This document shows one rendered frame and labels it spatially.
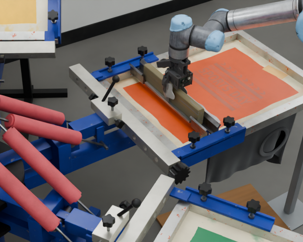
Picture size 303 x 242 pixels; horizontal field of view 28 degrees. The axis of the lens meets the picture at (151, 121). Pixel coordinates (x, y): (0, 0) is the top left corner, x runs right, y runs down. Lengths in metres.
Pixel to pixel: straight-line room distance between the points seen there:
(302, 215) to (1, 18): 1.87
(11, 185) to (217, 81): 1.11
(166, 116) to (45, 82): 1.96
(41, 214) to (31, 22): 0.98
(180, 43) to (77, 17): 2.42
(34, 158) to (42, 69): 2.50
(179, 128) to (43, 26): 0.70
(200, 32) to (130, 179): 1.49
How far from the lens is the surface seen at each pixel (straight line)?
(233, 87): 2.53
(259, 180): 3.52
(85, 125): 2.15
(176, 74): 2.23
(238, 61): 2.70
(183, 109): 2.28
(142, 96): 2.43
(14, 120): 1.89
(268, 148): 2.62
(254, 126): 2.29
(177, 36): 2.14
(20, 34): 2.46
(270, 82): 2.60
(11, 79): 4.24
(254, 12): 2.16
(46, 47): 2.37
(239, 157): 2.51
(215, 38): 2.11
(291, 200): 3.29
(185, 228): 1.93
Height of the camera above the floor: 2.40
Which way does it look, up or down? 39 degrees down
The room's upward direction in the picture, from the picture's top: 3 degrees clockwise
